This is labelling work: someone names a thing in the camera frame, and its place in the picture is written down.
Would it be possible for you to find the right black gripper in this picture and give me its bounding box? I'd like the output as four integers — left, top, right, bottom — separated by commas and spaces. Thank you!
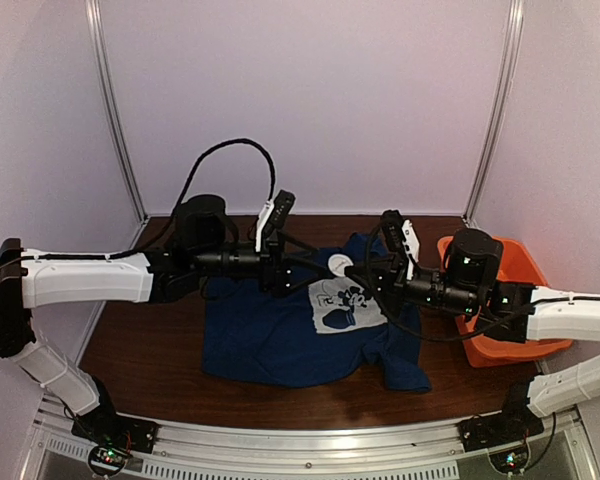
344, 254, 480, 321

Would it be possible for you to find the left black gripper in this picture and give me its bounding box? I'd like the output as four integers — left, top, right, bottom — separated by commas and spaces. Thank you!
193, 229, 328, 298

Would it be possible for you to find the navy white clothing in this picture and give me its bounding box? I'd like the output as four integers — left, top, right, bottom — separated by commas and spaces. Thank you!
201, 232, 432, 392

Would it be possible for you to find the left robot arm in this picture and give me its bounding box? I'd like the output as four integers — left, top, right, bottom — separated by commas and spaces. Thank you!
0, 191, 330, 444

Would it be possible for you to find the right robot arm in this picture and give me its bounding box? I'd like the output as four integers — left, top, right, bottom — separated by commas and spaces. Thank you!
343, 225, 600, 442

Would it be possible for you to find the orange plastic bin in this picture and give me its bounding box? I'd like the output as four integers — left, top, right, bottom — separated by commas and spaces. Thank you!
463, 237, 573, 368

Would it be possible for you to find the right circuit board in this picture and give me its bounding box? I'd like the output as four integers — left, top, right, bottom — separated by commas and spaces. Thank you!
488, 445, 530, 476

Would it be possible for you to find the circuit board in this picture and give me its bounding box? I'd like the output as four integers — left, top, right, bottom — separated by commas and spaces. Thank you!
87, 445, 132, 477
488, 445, 530, 476

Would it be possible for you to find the left circuit board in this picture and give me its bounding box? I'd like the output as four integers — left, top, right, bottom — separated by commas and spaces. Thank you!
87, 445, 132, 477

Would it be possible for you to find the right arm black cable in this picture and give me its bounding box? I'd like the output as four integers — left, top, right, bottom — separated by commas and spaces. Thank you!
364, 222, 536, 344

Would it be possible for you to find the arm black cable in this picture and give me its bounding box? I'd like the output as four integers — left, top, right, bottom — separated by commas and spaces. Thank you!
364, 222, 536, 344
0, 138, 276, 281

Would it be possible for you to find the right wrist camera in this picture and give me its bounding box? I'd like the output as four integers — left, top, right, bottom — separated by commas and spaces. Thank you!
381, 210, 420, 279

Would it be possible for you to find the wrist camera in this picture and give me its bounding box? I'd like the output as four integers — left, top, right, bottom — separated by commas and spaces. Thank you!
254, 190, 296, 252
381, 210, 420, 279

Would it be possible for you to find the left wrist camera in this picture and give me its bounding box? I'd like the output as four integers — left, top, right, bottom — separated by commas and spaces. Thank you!
254, 190, 296, 252

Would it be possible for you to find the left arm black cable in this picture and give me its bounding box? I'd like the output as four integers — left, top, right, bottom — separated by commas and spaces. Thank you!
0, 138, 276, 281

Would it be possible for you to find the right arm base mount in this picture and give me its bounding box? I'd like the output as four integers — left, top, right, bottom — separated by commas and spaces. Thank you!
457, 411, 544, 452

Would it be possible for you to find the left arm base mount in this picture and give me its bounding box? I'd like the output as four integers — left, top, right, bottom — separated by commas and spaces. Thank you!
71, 416, 159, 454

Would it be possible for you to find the front aluminium rail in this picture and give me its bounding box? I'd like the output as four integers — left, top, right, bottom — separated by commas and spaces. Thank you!
16, 394, 600, 479

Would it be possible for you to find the right aluminium frame post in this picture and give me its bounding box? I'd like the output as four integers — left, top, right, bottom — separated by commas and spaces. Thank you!
463, 0, 525, 227

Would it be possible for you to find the aluminium frame post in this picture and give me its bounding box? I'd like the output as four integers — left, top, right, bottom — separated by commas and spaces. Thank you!
84, 0, 148, 222
463, 0, 525, 227

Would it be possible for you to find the left aluminium frame post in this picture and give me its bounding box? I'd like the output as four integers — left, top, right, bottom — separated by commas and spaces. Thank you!
84, 0, 148, 222

